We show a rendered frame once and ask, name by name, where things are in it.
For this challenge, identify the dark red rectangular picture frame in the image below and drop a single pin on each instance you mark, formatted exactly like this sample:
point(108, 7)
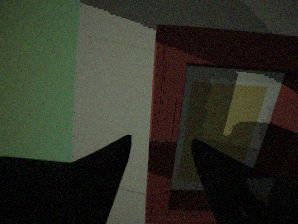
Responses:
point(236, 91)

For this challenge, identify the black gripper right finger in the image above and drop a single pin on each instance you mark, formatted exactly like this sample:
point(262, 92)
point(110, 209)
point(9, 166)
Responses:
point(239, 194)

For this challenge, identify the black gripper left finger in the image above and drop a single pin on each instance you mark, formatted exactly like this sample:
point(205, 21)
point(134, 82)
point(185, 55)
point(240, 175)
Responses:
point(87, 187)

